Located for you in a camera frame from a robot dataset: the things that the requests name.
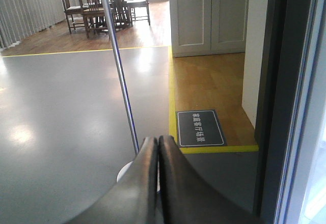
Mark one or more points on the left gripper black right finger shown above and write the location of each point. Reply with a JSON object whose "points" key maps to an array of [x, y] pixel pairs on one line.
{"points": [[186, 197]]}

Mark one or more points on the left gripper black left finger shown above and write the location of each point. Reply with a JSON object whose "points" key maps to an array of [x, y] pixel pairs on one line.
{"points": [[133, 198]]}

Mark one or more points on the dark floor sign mat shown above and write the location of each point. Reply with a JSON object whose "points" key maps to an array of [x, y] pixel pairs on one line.
{"points": [[199, 128]]}

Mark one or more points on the wooden dining table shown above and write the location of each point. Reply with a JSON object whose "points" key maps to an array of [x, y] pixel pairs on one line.
{"points": [[120, 13]]}

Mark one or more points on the wooden dining chair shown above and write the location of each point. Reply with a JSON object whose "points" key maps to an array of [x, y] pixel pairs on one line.
{"points": [[75, 7]]}

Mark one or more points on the metal stand with round base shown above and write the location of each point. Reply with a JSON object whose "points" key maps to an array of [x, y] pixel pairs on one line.
{"points": [[119, 66]]}

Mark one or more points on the grey wall cabinet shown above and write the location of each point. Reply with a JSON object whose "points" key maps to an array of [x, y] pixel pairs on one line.
{"points": [[206, 27]]}

